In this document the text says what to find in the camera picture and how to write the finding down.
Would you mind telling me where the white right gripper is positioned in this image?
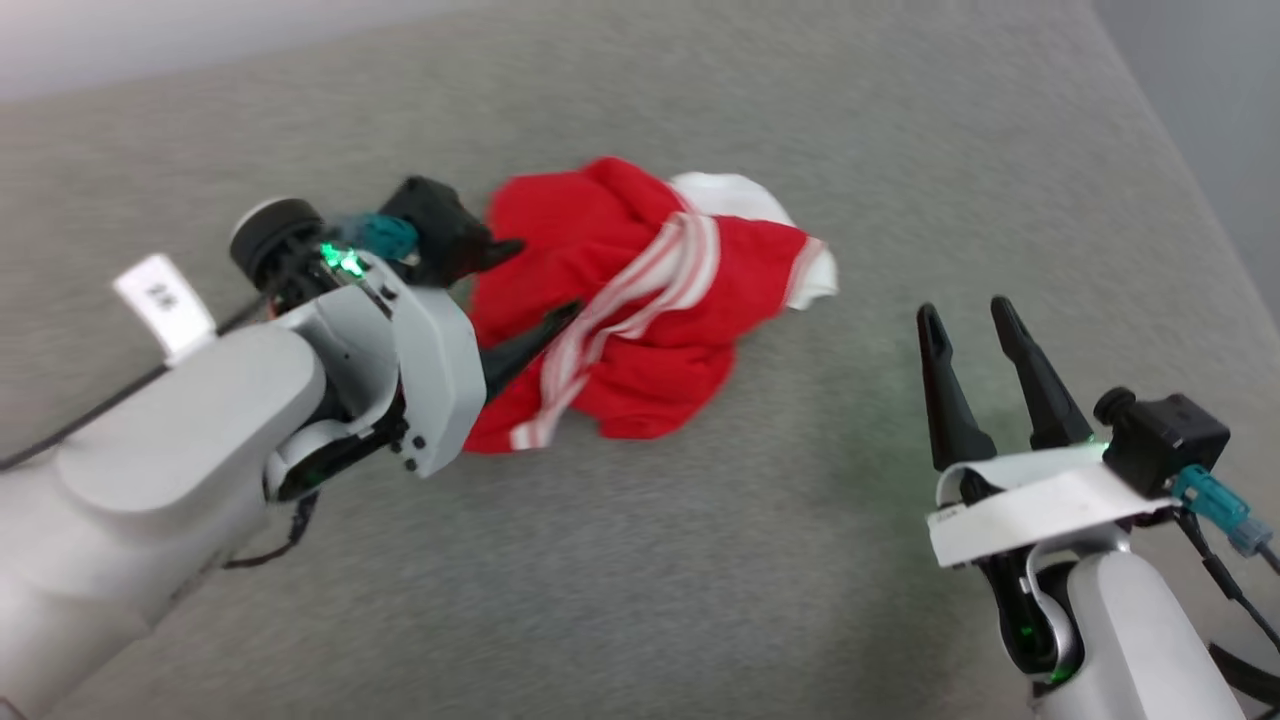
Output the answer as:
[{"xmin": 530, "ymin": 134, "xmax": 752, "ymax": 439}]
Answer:
[{"xmin": 917, "ymin": 296, "xmax": 1176, "ymax": 686}]

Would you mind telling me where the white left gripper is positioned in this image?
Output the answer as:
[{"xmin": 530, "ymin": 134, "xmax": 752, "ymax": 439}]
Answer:
[{"xmin": 230, "ymin": 198, "xmax": 581, "ymax": 501}]

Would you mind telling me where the red garment with white stripes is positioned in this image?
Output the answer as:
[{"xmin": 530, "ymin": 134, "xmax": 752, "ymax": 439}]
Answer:
[{"xmin": 462, "ymin": 156, "xmax": 839, "ymax": 454}]

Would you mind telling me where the grey fabric sofa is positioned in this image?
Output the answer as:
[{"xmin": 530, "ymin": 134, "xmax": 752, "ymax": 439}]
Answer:
[{"xmin": 0, "ymin": 0, "xmax": 1280, "ymax": 720}]

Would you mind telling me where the white paper label tag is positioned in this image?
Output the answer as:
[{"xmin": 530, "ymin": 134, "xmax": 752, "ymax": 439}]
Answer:
[{"xmin": 112, "ymin": 253, "xmax": 218, "ymax": 366}]

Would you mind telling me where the teal left camera connector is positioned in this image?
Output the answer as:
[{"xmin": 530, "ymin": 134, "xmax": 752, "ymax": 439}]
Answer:
[{"xmin": 335, "ymin": 212, "xmax": 419, "ymax": 261}]

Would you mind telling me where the teal camera connector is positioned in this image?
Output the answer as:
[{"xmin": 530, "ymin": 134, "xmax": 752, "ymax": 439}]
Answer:
[
  {"xmin": 1170, "ymin": 465, "xmax": 1274, "ymax": 557},
  {"xmin": 335, "ymin": 212, "xmax": 419, "ymax": 261}
]

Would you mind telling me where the teal right camera connector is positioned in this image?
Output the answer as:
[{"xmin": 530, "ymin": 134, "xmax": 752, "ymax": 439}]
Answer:
[{"xmin": 1170, "ymin": 465, "xmax": 1274, "ymax": 557}]

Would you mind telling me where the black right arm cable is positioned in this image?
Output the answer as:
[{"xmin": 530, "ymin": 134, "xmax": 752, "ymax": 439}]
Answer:
[{"xmin": 1175, "ymin": 508, "xmax": 1280, "ymax": 656}]

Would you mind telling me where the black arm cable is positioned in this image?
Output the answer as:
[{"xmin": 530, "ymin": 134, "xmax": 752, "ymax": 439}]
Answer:
[
  {"xmin": 1175, "ymin": 508, "xmax": 1280, "ymax": 656},
  {"xmin": 0, "ymin": 290, "xmax": 276, "ymax": 471}
]

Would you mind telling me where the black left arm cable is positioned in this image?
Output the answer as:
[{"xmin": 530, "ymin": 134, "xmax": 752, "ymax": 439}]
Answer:
[{"xmin": 0, "ymin": 290, "xmax": 276, "ymax": 471}]

